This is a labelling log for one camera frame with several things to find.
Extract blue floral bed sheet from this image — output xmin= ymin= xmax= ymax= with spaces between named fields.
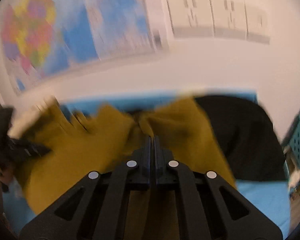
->
xmin=2 ymin=93 xmax=290 ymax=238

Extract white wall socket panel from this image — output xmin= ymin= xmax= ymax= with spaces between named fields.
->
xmin=166 ymin=0 xmax=270 ymax=44

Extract black garment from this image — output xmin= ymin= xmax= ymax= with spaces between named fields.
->
xmin=195 ymin=95 xmax=286 ymax=181

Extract colourful wall map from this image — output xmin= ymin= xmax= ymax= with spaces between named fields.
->
xmin=0 ymin=0 xmax=166 ymax=93

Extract olive green jacket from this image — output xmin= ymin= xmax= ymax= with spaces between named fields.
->
xmin=8 ymin=96 xmax=239 ymax=240

